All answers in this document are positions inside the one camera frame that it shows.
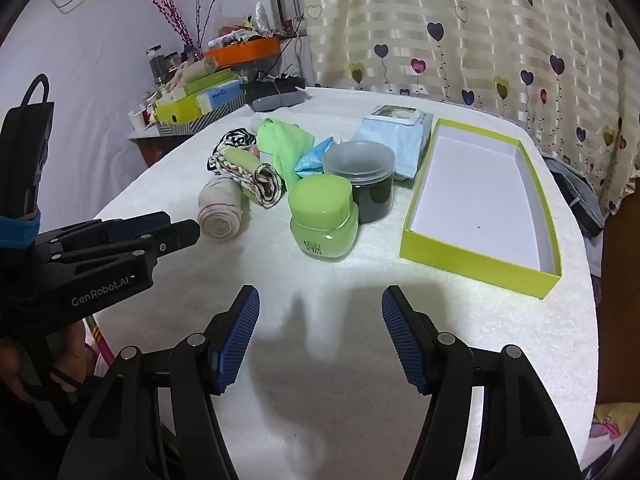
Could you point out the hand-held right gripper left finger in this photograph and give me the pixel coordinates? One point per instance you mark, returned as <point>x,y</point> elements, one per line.
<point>242,340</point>

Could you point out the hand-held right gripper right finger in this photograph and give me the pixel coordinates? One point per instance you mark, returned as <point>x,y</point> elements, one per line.
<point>402,345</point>

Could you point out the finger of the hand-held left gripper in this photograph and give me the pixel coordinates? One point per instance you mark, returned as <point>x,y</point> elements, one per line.
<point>170,240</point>
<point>140,221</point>

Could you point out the beige cloth red lines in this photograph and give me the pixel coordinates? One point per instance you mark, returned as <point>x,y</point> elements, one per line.
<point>222,210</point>

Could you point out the black white striped cloth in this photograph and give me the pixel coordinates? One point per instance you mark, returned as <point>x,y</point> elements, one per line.
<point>262,185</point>
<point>235,136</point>

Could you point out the light green cloth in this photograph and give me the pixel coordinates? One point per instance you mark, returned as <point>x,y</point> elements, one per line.
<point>282,140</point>

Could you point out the blue face mask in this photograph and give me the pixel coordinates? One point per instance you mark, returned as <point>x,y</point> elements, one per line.
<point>312,160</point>

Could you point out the lime green cardboard box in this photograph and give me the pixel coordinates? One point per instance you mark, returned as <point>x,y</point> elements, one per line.
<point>480,195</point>

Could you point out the person's left hand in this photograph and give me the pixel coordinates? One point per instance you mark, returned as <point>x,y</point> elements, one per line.
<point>75,350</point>

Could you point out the wooden side cabinet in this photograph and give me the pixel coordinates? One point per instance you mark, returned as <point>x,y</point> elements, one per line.
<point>147,147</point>

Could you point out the white paper cup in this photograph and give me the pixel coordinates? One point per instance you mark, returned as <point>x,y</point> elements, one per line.
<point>136,120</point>

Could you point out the pale green rolled cloth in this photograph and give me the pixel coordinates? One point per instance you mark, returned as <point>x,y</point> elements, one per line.
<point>240,158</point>

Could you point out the small lime green box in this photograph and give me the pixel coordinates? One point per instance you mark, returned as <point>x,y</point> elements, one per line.
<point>177,110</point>

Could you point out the pink item in clear wrap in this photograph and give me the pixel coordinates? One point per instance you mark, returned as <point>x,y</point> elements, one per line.
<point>255,150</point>

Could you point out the grey striped cardboard box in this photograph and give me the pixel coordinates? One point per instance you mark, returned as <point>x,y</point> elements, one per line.
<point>220,112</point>

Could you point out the blue white tissue pack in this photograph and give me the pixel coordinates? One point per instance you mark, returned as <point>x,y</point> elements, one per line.
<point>215,96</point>

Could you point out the green glass cream jar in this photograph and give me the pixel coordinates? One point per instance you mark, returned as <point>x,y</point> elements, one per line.
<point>320,210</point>

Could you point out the flat green white box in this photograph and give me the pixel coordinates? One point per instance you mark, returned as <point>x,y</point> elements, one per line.
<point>212,82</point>

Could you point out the beige fabric bundle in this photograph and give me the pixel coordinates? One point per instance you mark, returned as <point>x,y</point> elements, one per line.
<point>197,70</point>

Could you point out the black grey headset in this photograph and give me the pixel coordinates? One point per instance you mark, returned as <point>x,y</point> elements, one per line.
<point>272,95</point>

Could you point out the dark jar with translucent lid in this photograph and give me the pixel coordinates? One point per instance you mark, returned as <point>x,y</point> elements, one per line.
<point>360,170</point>

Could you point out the orange tray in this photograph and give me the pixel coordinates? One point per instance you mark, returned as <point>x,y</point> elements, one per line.
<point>245,52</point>

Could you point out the blue wet wipes pack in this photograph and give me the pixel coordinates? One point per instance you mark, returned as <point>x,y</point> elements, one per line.
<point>395,135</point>

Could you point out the pile of small clutter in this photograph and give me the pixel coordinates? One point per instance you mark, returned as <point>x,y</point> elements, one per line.
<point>245,32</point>

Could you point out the wooden wardrobe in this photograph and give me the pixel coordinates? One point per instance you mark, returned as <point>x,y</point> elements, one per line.
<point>620,310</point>

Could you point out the colourful printed cloth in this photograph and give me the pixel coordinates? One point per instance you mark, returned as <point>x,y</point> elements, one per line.
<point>612,430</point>

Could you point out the dark jeans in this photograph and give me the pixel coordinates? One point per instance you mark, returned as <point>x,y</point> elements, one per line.
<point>575,195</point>

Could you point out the heart print cream curtain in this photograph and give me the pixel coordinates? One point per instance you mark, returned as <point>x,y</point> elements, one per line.
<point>450,10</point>

